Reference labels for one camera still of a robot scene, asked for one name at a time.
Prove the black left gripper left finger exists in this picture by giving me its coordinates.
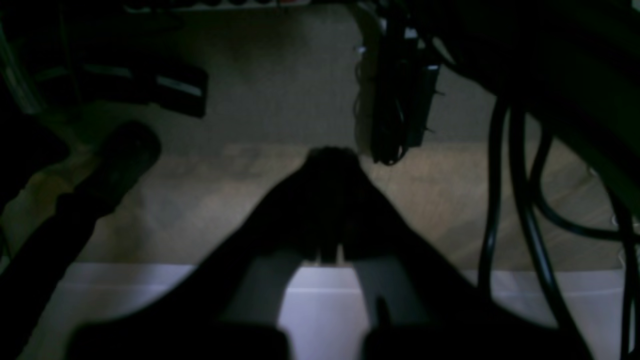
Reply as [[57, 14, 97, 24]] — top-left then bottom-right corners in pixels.
[[70, 147, 346, 360]]

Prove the black hanging power adapter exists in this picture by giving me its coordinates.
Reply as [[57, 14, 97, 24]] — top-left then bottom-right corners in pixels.
[[370, 6, 442, 166]]

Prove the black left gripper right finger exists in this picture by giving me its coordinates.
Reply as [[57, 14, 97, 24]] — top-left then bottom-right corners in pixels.
[[340, 150, 591, 360]]

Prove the black cable bundle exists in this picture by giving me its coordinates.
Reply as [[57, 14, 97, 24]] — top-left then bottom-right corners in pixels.
[[475, 95, 640, 360]]

